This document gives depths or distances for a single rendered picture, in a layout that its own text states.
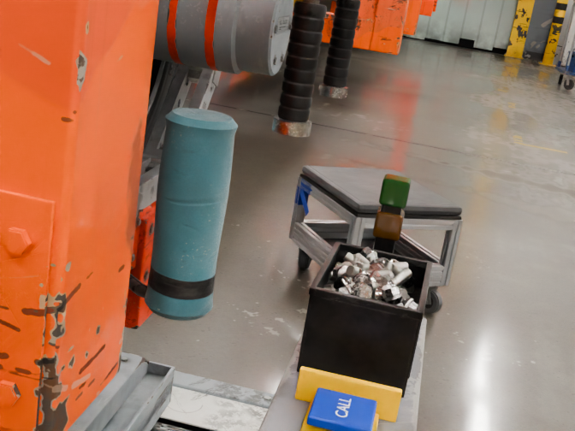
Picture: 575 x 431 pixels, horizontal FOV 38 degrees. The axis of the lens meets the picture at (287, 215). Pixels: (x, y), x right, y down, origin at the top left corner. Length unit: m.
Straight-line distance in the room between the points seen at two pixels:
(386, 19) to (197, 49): 3.71
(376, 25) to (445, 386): 2.96
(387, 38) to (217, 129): 3.81
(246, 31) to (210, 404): 0.87
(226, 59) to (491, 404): 1.28
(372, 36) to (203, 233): 3.81
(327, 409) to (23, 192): 0.44
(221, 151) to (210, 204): 0.07
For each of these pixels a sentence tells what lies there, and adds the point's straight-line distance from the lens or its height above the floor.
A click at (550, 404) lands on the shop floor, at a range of 2.22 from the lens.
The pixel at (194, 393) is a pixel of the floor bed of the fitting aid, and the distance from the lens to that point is 1.75.
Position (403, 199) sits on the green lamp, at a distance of 1.22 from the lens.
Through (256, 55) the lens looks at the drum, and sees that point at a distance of 1.09.
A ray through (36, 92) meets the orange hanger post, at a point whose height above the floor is 0.82.
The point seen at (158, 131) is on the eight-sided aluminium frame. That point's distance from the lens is 1.34.
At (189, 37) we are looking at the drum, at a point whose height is 0.82.
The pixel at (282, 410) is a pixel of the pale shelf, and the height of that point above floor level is 0.45.
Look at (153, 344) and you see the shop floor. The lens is 2.10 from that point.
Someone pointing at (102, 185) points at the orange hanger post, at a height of 0.74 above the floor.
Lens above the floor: 0.94
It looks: 17 degrees down
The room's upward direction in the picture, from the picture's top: 9 degrees clockwise
